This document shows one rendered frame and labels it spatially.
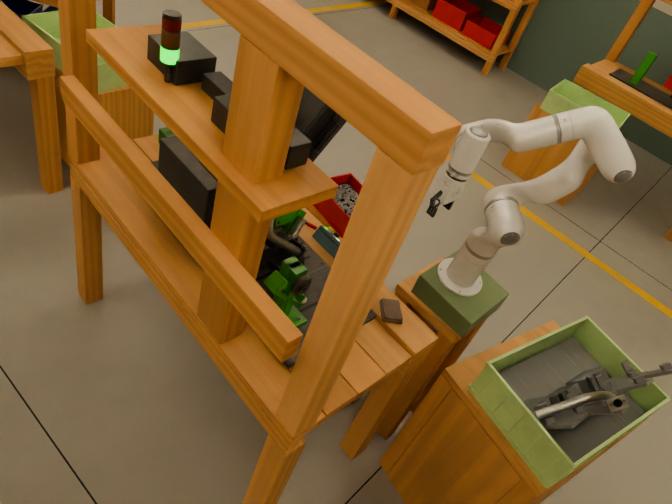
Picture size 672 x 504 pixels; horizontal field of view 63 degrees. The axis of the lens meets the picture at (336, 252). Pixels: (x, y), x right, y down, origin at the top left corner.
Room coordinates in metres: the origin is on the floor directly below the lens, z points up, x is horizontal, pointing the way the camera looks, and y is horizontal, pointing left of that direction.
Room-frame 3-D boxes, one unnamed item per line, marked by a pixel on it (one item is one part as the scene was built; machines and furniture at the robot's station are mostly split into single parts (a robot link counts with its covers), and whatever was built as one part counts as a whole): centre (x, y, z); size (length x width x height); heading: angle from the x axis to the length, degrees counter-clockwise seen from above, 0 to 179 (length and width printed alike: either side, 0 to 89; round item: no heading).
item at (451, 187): (1.60, -0.28, 1.41); 0.10 x 0.07 x 0.11; 146
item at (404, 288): (1.71, -0.50, 0.83); 0.32 x 0.32 x 0.04; 58
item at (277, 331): (1.23, 0.56, 1.23); 1.30 x 0.05 x 0.09; 56
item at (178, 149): (1.48, 0.52, 1.07); 0.30 x 0.18 x 0.34; 56
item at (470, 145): (1.60, -0.28, 1.55); 0.09 x 0.08 x 0.13; 13
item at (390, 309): (1.44, -0.27, 0.91); 0.10 x 0.08 x 0.03; 16
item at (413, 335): (1.77, 0.19, 0.83); 1.50 x 0.14 x 0.15; 56
